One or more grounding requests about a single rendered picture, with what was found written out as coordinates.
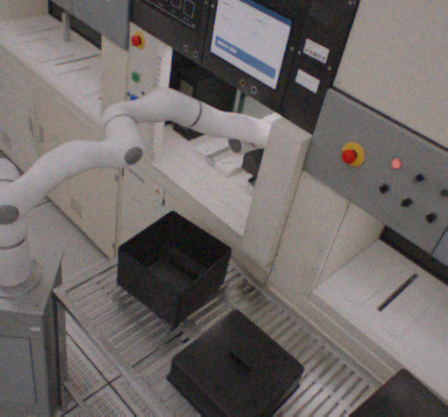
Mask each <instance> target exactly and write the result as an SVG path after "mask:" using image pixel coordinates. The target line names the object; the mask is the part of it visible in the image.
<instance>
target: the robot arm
mask: <svg viewBox="0 0 448 417"><path fill-rule="evenodd" d="M280 118H283V117H282V116H280V115H278V114H274V113H270V115H269V116H267V117H265V118H264V119H262V120H261V121H260V120H258V119H255V118H253V117H250V116H246V115H241V114H235V113H226V112H222V111H220V110H217V109H215V108H213V107H211V106H209V105H207V104H205V103H203V102H201V101H198V100H196V99H194V98H192V97H190V96H188V95H186V94H184V93H182V92H180V91H175V90H172V89H169V88H161V89H157V90H153V91H151V92H150V93H148V94H147V95H145V96H143V97H141V98H139V99H136V100H132V101H122V102H117V103H114V104H113V105H112V106H110V107H109V108H108V109H107V110H106V111H105V112H104V114H103V116H102V118H101V125H102V129H103V131H104V134H105V136H106V138H107V139H106V140H103V141H85V140H73V141H70V142H68V143H65V144H63V145H61V146H59V147H57V148H55V149H53V150H51V151H49V152H48V153H46V154H45V155H42V156H41V157H39V158H38V159H37V160H36V161H35V162H34V164H33V165H32V166H31V167H30V168H29V170H28V171H27V172H26V173H24V175H23V176H22V177H20V174H19V171H18V169H17V168H16V166H15V165H14V164H13V163H12V162H11V161H9V160H7V159H5V158H0V297H2V298H11V297H17V296H20V295H23V294H25V293H27V292H29V291H30V290H32V289H33V288H34V287H35V286H36V285H37V284H38V283H39V281H40V279H41V276H42V268H41V266H40V264H39V262H38V261H37V260H36V259H35V258H33V257H31V256H29V250H28V240H27V230H26V221H25V216H26V215H27V214H28V213H29V212H30V211H31V210H32V209H33V208H34V207H35V206H36V205H37V204H38V203H39V202H40V201H41V200H42V199H43V198H44V197H45V196H46V195H47V194H48V193H49V192H50V191H52V190H54V189H55V188H56V187H57V186H59V185H60V184H62V183H64V182H65V181H67V180H69V179H71V178H73V177H75V176H76V175H79V174H81V173H83V172H85V171H88V170H91V169H96V168H114V169H121V168H126V167H129V166H132V165H134V164H136V163H137V162H139V161H140V160H141V159H142V157H144V155H145V151H146V144H145V140H144V137H143V135H142V133H141V131H140V130H139V128H138V126H137V124H141V123H162V122H166V121H172V122H175V123H177V124H180V125H182V126H186V127H188V128H191V129H194V130H196V131H199V132H201V133H204V134H207V135H209V136H213V137H217V138H227V144H228V147H229V149H230V151H231V152H232V153H233V154H234V155H237V156H241V155H244V154H246V153H248V152H250V151H253V150H255V149H265V145H266V141H267V137H268V134H269V130H270V126H271V123H272V122H273V121H276V120H278V119H280Z"/></svg>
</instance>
